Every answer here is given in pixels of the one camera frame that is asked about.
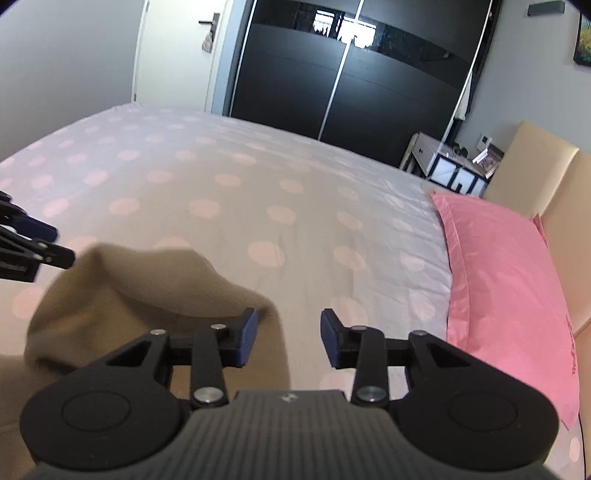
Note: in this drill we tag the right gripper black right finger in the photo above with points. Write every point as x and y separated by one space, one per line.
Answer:
447 403

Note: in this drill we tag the wall switch panel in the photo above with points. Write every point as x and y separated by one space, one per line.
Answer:
484 142

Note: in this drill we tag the white bedside table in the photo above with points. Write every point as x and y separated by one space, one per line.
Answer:
435 161

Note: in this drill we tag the pink pillow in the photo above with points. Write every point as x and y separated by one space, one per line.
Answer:
507 306

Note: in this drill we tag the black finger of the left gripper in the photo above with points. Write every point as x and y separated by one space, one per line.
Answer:
22 257
18 219

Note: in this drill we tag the beige fleece garment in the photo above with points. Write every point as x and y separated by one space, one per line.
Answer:
111 296

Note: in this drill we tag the small photo frame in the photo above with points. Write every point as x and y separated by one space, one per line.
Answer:
489 160

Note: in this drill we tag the black sliding wardrobe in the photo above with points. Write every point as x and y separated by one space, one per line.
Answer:
364 76

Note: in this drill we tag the dark wall shelf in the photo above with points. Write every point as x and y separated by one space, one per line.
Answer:
554 7

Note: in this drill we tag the framed wall painting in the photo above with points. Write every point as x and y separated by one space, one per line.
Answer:
582 52

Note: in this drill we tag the beige padded headboard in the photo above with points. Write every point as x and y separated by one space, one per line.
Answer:
544 175

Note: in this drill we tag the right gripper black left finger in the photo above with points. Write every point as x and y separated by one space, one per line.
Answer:
131 403

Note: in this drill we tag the white door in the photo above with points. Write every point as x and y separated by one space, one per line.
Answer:
175 53

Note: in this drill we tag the polka dot bed sheet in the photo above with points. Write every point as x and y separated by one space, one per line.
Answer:
307 225

